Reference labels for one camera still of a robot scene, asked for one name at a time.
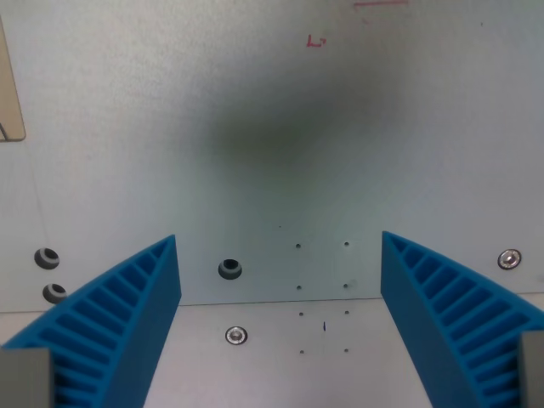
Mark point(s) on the beige wooden board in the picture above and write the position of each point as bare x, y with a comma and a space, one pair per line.
9, 93

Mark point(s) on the silver countersunk screw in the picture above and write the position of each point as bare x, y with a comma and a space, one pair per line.
509, 259
236, 336

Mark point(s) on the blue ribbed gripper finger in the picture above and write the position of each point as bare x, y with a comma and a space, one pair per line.
442, 314
127, 323

